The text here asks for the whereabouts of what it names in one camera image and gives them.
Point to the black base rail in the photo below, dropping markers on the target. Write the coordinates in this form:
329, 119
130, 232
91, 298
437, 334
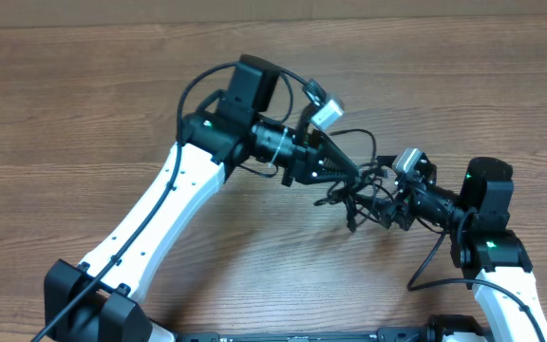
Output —
438, 328

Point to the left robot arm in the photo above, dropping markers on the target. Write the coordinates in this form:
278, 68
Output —
100, 298

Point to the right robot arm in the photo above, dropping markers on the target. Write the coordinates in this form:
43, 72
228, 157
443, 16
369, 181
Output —
494, 263

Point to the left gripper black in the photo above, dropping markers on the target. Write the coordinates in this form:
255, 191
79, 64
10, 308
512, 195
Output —
308, 155

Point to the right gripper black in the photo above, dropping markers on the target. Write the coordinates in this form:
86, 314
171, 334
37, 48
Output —
403, 202

